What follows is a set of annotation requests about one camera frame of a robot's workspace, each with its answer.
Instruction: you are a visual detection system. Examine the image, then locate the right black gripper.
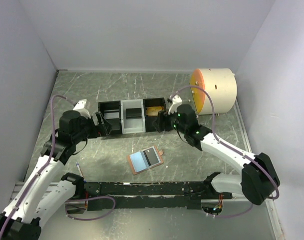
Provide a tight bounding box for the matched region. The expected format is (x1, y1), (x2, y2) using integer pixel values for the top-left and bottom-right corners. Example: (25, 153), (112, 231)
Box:
(152, 105), (188, 135)

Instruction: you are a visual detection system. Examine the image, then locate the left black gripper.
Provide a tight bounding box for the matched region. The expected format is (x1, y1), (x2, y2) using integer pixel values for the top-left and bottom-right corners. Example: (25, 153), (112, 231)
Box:
(72, 111), (113, 143)

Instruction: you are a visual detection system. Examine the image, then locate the orange leather card holder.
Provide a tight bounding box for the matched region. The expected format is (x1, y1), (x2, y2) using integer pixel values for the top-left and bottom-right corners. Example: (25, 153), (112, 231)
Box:
(127, 146), (164, 175)

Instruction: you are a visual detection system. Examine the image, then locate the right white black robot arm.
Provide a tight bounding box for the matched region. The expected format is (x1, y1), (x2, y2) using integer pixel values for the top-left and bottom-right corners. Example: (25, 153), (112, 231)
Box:
(153, 104), (280, 205)

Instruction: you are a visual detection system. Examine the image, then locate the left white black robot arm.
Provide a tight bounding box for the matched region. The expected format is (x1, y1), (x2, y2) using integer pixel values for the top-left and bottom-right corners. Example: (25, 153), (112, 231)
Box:
(0, 110), (111, 240)

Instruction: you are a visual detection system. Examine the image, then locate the black white three-compartment tray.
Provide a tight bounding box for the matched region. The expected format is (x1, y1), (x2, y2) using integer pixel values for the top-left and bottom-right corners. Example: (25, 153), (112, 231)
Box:
(96, 97), (166, 136)

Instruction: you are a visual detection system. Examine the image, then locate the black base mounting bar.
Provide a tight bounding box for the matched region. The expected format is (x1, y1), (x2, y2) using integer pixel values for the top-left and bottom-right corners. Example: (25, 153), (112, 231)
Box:
(69, 181), (232, 211)

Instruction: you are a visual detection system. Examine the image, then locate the cream cylinder with orange lid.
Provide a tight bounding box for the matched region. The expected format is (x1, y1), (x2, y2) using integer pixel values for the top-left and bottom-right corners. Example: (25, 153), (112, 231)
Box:
(190, 68), (237, 115)

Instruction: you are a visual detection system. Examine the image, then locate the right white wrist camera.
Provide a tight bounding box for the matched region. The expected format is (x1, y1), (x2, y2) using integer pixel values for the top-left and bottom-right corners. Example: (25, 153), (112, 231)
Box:
(168, 94), (183, 115)

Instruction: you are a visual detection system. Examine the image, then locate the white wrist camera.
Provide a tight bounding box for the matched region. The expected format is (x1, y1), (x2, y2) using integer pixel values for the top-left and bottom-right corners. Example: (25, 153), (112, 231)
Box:
(168, 94), (183, 115)
(73, 99), (91, 119)

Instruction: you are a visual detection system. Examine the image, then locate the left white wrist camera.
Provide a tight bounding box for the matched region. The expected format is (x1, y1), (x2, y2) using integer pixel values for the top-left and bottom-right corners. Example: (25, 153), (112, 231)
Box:
(73, 99), (91, 119)

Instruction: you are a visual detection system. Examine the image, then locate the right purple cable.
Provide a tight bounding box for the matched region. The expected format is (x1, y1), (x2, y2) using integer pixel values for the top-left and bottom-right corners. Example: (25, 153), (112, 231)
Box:
(170, 85), (280, 218)

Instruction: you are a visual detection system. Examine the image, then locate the purple cable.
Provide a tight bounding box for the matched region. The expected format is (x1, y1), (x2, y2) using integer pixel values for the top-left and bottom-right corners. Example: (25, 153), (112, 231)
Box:
(170, 85), (280, 218)
(0, 94), (116, 240)

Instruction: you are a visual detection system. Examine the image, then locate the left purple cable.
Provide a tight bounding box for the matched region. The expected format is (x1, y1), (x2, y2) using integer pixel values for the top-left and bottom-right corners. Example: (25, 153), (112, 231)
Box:
(0, 94), (116, 240)

